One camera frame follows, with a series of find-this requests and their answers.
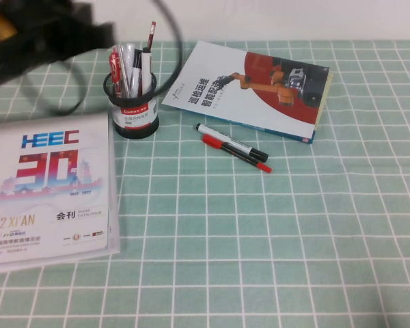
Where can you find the white red robot book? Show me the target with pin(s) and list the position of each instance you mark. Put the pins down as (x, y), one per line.
(242, 99)

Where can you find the red pencil with eraser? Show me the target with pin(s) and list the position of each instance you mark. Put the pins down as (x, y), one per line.
(151, 34)

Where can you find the grey translucent pen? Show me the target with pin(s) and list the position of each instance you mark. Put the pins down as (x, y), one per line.
(123, 70)

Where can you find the white HEEC catalogue book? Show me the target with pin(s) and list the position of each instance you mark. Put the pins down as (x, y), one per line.
(48, 171)

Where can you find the black mesh pen holder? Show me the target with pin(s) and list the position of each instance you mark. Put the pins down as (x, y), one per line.
(136, 131)

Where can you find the white marker with black caps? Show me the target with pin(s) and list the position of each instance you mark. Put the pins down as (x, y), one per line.
(225, 139)

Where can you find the white capped marker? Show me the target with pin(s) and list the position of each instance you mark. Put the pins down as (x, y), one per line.
(130, 51)

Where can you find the red gel pen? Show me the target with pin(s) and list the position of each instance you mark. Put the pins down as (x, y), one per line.
(115, 65)

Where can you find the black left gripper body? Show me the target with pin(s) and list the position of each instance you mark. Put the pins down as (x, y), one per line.
(48, 37)

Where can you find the black capped marker in holder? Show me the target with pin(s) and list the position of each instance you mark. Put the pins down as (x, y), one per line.
(137, 59)

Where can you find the red capped marker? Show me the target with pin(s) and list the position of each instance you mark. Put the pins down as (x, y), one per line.
(225, 148)

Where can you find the white pen with black tip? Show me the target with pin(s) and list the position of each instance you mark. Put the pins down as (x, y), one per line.
(146, 65)

